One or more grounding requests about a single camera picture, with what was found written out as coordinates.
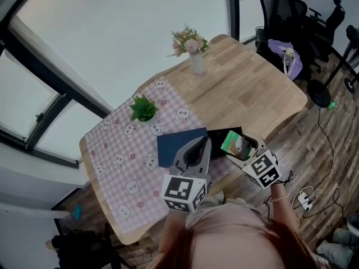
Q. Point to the green packet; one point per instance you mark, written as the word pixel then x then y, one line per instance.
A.
pixel 232 144

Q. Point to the grey round container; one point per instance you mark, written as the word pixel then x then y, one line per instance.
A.
pixel 353 223

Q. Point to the small green potted plant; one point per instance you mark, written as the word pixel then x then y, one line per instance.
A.
pixel 144 109

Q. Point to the green bottle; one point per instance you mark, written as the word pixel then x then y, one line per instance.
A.
pixel 332 105

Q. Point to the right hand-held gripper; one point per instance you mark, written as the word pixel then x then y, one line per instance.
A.
pixel 263 169

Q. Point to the black mesh office chair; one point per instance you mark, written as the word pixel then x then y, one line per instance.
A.
pixel 335 18
pixel 280 7

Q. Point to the pink checked tablecloth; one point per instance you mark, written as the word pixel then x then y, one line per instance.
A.
pixel 120 178

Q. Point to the small white plush toy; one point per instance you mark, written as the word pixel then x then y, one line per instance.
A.
pixel 289 53

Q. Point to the person's grey trousers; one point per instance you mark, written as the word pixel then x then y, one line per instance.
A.
pixel 216 203

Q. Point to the person's pink shirt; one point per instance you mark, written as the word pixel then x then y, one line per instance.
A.
pixel 230 234

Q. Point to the person's right forearm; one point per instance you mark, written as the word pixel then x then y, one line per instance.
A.
pixel 283 213

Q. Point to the black framed window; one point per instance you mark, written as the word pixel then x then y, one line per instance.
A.
pixel 232 7
pixel 33 99

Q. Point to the person's left forearm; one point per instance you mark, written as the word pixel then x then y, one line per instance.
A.
pixel 174 228

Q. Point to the white vase with flowers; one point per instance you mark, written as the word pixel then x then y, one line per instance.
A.
pixel 197 64

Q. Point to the dark blue rectangular tray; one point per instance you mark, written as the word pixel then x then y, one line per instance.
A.
pixel 174 147

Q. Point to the small teal object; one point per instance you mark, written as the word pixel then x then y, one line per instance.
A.
pixel 77 212

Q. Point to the purple bag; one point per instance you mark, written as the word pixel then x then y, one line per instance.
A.
pixel 276 46

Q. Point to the white power strip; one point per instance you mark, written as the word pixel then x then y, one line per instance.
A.
pixel 305 202

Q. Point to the black coat rack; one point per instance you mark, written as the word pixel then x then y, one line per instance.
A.
pixel 350 85

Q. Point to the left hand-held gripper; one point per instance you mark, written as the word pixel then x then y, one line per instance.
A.
pixel 179 192

